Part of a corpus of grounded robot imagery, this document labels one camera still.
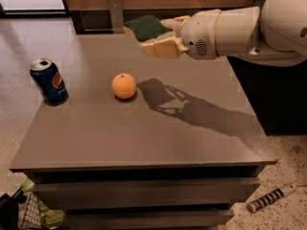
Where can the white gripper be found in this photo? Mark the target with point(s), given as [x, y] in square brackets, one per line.
[199, 34]

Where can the green and yellow sponge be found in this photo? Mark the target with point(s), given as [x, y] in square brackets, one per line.
[146, 28]

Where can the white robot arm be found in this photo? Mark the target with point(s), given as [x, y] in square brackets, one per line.
[273, 35]

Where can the blue pepsi can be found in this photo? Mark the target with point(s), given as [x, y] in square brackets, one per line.
[49, 81]

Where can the orange fruit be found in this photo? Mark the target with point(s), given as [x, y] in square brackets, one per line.
[124, 86]

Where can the grey drawer cabinet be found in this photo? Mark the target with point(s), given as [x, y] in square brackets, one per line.
[177, 155]

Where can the black white striped tool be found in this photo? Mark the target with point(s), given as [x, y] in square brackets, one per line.
[271, 197]

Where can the green snack bag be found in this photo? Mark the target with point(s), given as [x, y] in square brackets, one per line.
[49, 219]

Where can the black mesh basket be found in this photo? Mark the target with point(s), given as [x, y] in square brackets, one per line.
[15, 214]

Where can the left metal rail bracket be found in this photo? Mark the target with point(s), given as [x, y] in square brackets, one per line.
[116, 15]

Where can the horizontal metal rail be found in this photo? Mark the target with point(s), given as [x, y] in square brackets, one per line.
[104, 31]

